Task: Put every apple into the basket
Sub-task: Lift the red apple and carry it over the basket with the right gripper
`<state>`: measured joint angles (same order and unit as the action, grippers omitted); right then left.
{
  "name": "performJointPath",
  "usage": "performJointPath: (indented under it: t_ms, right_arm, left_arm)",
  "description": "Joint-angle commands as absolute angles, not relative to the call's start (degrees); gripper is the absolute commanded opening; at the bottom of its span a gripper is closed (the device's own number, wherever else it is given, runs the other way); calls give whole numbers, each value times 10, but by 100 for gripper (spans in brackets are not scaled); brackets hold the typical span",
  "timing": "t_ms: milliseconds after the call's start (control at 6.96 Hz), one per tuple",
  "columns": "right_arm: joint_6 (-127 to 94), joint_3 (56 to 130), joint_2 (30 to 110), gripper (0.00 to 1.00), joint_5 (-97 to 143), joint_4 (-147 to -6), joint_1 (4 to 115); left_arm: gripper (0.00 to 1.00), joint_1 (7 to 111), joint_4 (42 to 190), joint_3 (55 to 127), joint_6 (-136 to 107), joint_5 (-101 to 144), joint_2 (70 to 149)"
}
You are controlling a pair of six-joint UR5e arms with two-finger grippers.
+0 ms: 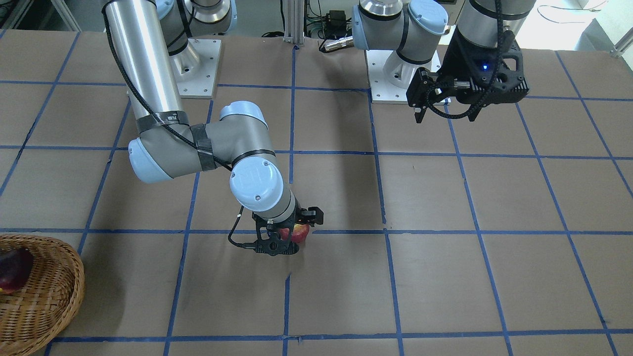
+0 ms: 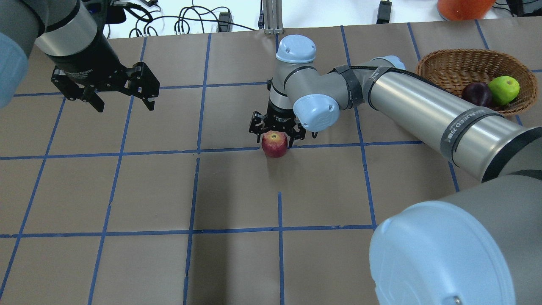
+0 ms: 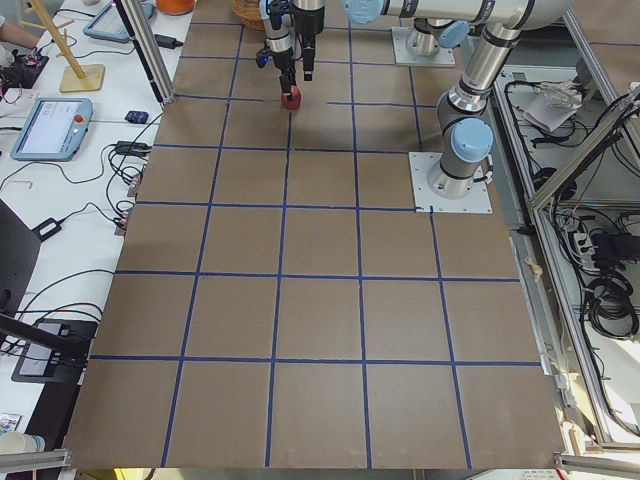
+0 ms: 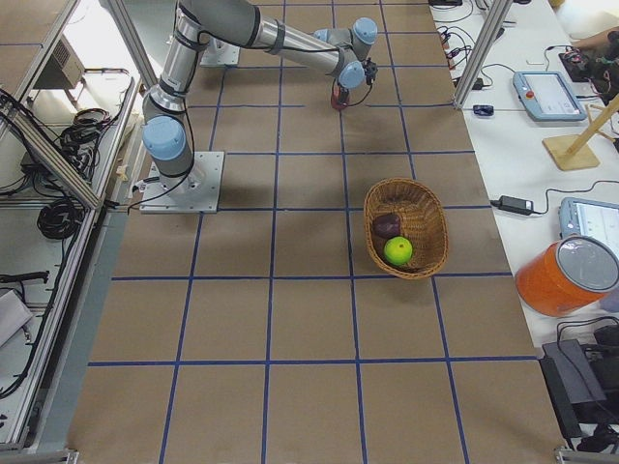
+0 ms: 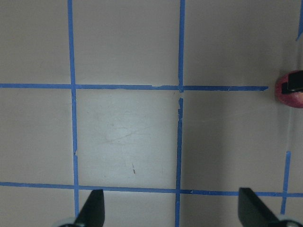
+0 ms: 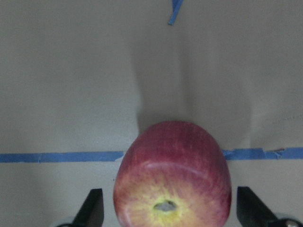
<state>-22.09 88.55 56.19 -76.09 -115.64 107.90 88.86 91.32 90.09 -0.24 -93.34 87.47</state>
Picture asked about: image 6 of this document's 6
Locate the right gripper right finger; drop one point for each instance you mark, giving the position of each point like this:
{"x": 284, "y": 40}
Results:
{"x": 252, "y": 212}

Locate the red yellow apple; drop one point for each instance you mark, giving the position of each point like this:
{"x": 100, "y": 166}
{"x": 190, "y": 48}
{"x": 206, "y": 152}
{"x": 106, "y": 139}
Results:
{"x": 173, "y": 175}

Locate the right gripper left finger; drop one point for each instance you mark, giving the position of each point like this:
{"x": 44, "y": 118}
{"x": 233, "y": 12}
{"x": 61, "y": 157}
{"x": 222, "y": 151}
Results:
{"x": 91, "y": 213}

